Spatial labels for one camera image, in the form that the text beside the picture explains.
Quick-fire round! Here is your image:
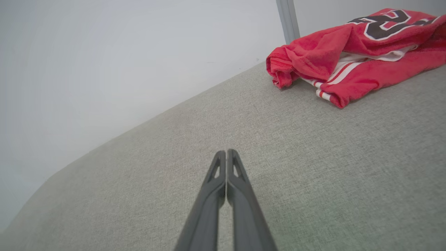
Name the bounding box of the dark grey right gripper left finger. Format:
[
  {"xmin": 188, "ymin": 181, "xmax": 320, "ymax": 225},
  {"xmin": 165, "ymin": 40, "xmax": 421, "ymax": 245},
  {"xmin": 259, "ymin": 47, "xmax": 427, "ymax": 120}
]
[{"xmin": 174, "ymin": 150, "xmax": 227, "ymax": 251}]

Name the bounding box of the grey wall trim strip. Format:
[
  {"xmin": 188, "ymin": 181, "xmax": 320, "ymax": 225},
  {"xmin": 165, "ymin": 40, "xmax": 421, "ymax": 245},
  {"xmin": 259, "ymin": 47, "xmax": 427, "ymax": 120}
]
[{"xmin": 276, "ymin": 0, "xmax": 300, "ymax": 45}]

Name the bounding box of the red jersey garment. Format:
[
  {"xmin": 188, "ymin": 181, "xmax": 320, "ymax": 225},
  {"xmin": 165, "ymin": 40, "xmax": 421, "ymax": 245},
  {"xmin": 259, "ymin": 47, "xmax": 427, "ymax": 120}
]
[{"xmin": 266, "ymin": 8, "xmax": 446, "ymax": 109}]

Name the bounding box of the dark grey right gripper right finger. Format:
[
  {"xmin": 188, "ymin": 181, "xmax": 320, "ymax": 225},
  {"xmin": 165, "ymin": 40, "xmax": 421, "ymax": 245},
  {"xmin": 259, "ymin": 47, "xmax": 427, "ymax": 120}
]
[{"xmin": 226, "ymin": 149, "xmax": 278, "ymax": 251}]

